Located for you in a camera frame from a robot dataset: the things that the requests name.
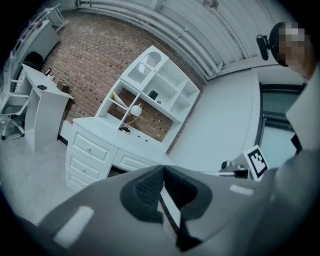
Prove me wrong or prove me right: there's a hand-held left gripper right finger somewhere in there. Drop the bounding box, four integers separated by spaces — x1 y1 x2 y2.
163 164 273 253

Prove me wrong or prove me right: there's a dark framed window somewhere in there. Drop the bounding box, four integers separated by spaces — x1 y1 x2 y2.
258 81 309 153

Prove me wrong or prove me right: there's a black office chair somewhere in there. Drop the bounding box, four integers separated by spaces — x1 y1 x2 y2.
23 51 45 73

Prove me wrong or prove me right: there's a white desk with drawers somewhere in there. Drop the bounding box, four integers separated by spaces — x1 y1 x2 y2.
64 116 177 195

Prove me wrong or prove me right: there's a large white board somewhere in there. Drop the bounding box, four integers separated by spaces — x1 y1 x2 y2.
14 19 61 73

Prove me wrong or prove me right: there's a white shelving unit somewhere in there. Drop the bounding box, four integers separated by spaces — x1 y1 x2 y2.
96 45 201 155

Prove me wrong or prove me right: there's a person's head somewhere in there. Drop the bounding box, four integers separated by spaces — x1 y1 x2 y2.
271 21 314 79

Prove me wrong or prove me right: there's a brown box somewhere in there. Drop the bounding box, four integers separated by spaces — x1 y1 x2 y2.
56 80 71 94

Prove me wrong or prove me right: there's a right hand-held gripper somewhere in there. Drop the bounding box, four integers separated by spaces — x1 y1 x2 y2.
219 144 270 182

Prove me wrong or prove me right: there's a white globe desk lamp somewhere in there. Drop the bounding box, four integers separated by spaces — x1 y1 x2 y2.
118 102 144 137

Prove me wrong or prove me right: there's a white side table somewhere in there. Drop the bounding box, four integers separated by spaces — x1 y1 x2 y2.
21 62 75 152

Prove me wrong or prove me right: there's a white chair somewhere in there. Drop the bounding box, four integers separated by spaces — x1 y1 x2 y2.
0 78 29 141

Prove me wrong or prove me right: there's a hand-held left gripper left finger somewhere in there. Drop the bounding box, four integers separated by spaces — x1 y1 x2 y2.
37 164 181 256

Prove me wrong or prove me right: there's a black head-mounted camera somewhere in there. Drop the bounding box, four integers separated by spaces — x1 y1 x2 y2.
256 33 273 61

